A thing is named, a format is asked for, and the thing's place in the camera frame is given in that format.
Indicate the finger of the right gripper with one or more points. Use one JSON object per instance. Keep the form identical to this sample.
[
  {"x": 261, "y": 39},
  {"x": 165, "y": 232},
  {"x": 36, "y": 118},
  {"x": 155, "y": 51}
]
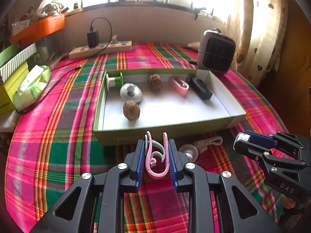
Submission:
[
  {"x": 252, "y": 151},
  {"x": 258, "y": 139}
]

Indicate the grey portable heater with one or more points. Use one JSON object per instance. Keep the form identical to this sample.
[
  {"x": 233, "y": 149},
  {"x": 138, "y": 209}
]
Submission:
[{"x": 215, "y": 52}]

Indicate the orange tray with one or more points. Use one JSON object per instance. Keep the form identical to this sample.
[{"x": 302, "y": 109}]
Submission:
[{"x": 38, "y": 30}]

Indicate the heart pattern curtain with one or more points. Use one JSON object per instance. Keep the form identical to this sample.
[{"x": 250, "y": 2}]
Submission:
[{"x": 258, "y": 28}]

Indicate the yellow green box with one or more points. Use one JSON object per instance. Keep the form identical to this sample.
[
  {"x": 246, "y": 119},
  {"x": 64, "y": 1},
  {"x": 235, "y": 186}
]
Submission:
[{"x": 9, "y": 88}]

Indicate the plaid bed cloth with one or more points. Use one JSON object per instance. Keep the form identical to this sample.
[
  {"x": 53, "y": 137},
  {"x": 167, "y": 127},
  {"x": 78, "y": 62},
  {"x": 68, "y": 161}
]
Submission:
[{"x": 54, "y": 143}]

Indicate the green striped box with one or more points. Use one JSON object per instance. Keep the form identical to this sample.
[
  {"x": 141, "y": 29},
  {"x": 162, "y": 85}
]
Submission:
[{"x": 13, "y": 63}]

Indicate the white panda egg toy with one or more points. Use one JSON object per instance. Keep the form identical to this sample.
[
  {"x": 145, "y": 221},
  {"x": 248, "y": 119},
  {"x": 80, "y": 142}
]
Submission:
[{"x": 130, "y": 91}]

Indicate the green white spool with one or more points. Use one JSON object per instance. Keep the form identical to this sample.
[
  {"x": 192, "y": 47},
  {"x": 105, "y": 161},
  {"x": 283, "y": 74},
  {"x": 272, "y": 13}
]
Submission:
[{"x": 114, "y": 81}]

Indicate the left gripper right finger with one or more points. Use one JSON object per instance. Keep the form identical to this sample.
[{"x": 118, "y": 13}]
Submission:
[{"x": 237, "y": 209}]

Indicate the black charger adapter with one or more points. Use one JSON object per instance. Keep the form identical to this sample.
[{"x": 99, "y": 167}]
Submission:
[{"x": 93, "y": 38}]

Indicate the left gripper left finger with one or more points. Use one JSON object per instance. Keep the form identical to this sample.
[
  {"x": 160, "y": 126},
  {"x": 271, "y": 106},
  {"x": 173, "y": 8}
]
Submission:
[{"x": 96, "y": 202}]

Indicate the walnut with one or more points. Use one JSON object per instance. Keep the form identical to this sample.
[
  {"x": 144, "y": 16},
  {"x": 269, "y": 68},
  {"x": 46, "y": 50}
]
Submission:
[
  {"x": 154, "y": 82},
  {"x": 131, "y": 110}
]

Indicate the white plug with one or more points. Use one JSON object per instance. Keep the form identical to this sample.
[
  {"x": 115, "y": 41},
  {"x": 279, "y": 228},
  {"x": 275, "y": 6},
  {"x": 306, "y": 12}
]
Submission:
[{"x": 116, "y": 39}]

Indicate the pink clip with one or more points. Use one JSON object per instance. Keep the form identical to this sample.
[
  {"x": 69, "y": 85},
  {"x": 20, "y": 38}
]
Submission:
[
  {"x": 154, "y": 151},
  {"x": 180, "y": 86}
]

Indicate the green white cardboard box tray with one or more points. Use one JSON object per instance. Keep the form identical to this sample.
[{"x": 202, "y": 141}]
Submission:
[{"x": 164, "y": 111}]

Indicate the green tissue pack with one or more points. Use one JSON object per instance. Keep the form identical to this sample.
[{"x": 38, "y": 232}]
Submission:
[{"x": 31, "y": 88}]

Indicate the person right hand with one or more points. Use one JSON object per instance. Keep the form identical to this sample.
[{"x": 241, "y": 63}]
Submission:
[{"x": 289, "y": 203}]

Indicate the black rectangular device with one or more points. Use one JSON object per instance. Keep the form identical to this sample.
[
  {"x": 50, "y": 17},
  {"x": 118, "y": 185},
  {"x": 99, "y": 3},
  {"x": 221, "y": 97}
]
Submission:
[{"x": 199, "y": 87}]

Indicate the white power strip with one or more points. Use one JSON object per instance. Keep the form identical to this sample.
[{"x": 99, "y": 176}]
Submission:
[{"x": 85, "y": 51}]

